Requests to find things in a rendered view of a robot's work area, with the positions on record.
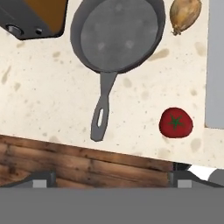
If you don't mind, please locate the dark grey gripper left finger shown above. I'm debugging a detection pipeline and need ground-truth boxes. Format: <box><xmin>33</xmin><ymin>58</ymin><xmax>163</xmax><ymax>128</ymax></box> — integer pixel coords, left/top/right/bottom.
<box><xmin>1</xmin><ymin>171</ymin><xmax>57</xmax><ymax>189</ymax></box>

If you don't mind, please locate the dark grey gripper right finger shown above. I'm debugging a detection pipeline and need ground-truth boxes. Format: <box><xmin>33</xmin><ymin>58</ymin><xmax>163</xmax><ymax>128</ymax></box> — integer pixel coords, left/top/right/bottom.
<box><xmin>168</xmin><ymin>170</ymin><xmax>224</xmax><ymax>189</ymax></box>

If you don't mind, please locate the red tomato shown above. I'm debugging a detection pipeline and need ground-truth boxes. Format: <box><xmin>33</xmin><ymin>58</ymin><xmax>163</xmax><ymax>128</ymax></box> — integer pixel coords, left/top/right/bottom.
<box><xmin>158</xmin><ymin>107</ymin><xmax>194</xmax><ymax>139</ymax></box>

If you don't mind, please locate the grey frying pan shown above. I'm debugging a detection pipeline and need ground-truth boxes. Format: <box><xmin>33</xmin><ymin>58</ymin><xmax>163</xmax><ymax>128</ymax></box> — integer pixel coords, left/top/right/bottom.
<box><xmin>69</xmin><ymin>0</ymin><xmax>166</xmax><ymax>143</ymax></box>

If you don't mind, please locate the brown onion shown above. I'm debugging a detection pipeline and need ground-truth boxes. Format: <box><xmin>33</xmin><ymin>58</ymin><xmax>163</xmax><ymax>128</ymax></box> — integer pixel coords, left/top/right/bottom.
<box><xmin>169</xmin><ymin>0</ymin><xmax>203</xmax><ymax>37</ymax></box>

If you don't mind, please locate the wooden cupboard front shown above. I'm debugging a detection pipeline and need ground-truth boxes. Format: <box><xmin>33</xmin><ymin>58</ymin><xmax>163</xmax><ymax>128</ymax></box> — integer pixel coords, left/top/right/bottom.
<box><xmin>0</xmin><ymin>134</ymin><xmax>174</xmax><ymax>189</ymax></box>

